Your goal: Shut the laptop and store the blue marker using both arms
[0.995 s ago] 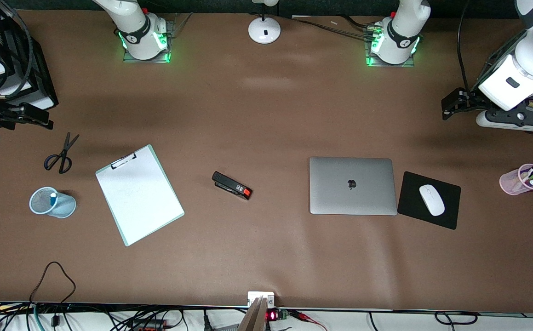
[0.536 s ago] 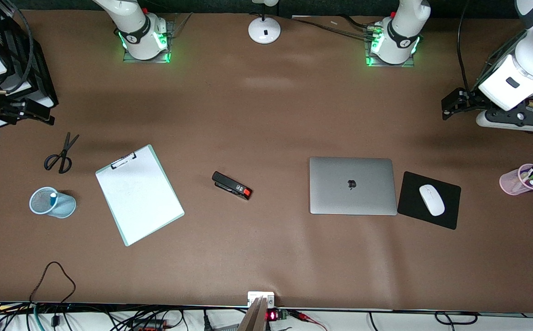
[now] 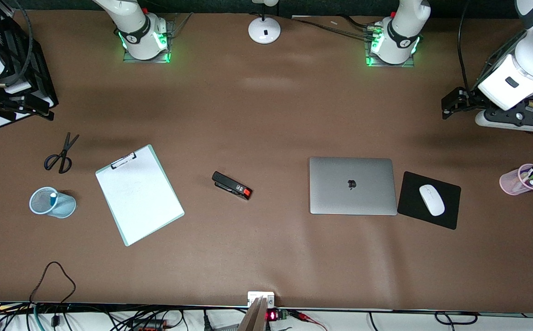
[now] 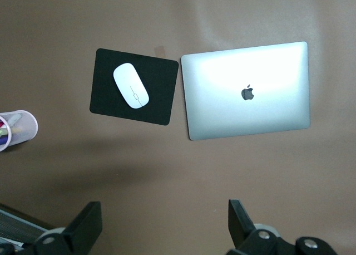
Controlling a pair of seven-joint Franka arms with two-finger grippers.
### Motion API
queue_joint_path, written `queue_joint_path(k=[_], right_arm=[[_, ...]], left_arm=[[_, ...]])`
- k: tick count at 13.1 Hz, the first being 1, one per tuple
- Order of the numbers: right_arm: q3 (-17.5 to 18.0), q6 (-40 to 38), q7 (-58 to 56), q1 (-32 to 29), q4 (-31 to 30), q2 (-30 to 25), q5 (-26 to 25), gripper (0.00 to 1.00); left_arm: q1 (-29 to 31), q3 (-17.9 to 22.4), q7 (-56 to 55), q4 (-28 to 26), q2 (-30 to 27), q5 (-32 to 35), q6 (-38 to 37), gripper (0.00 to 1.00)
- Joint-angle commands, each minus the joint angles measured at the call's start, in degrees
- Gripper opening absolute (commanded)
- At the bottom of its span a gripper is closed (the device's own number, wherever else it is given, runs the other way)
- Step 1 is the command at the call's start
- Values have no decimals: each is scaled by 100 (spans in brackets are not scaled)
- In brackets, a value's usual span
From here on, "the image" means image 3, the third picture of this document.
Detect pink translucent pen cup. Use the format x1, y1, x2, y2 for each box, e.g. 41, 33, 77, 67
499, 164, 533, 196

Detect light blue mesh cup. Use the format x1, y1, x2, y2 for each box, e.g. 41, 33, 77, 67
29, 186, 77, 219

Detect white computer mouse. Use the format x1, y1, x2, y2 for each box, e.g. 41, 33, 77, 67
419, 184, 446, 217

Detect white camera bracket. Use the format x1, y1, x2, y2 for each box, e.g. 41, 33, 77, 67
247, 291, 276, 308

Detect black and red stapler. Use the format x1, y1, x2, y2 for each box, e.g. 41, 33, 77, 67
212, 171, 252, 201

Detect silver laptop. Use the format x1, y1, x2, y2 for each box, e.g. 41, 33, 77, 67
309, 157, 398, 216

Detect black scissors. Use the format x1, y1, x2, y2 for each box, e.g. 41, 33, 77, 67
44, 132, 80, 174

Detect white paper sheet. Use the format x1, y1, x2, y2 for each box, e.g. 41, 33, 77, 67
96, 148, 182, 244

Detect thin black looped cable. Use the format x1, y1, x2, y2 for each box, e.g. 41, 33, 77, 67
29, 261, 76, 308

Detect black mouse pad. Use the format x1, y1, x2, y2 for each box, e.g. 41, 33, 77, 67
397, 171, 462, 230

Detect black stacked letter tray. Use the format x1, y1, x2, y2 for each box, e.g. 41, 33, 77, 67
0, 9, 59, 128

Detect tangled black cables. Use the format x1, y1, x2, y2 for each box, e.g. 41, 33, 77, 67
0, 301, 248, 331

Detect mint green clipboard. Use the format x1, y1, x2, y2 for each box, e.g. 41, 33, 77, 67
95, 144, 185, 247

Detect white lamp base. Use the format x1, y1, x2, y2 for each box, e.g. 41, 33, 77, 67
248, 0, 281, 45

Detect black cable loop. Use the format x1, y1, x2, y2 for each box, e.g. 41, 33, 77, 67
367, 311, 479, 331

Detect black cable bundle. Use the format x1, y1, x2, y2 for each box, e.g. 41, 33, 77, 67
292, 15, 384, 42

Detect metal clipboard clip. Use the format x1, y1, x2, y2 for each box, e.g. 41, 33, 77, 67
110, 152, 137, 170

